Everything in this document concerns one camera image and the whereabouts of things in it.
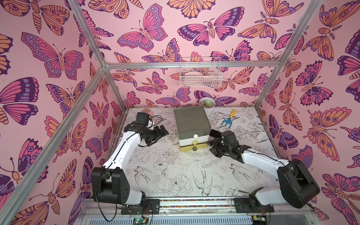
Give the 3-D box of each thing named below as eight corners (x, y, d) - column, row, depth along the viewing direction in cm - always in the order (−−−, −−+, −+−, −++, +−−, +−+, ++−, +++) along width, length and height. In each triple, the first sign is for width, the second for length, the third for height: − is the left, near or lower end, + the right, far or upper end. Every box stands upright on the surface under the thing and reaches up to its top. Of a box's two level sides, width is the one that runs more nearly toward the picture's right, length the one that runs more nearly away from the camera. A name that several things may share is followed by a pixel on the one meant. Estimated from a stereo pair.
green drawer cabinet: (175, 152, 97) (173, 134, 80) (176, 126, 111) (174, 106, 94) (206, 151, 96) (211, 134, 80) (203, 126, 111) (207, 106, 94)
